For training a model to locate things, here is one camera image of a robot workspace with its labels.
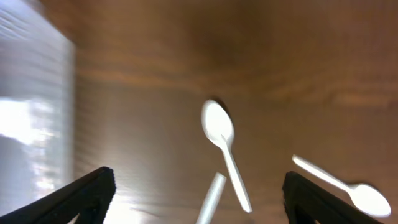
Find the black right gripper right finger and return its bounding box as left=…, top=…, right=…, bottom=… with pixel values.
left=282, top=171, right=382, bottom=224

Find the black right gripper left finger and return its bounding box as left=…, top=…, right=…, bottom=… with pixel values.
left=1, top=167, right=116, bottom=224

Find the clear white plastic basket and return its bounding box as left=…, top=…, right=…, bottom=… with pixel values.
left=1, top=0, right=75, bottom=214

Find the white plastic spoon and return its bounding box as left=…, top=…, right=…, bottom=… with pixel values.
left=196, top=172, right=226, bottom=224
left=292, top=154, right=392, bottom=218
left=201, top=100, right=252, bottom=213

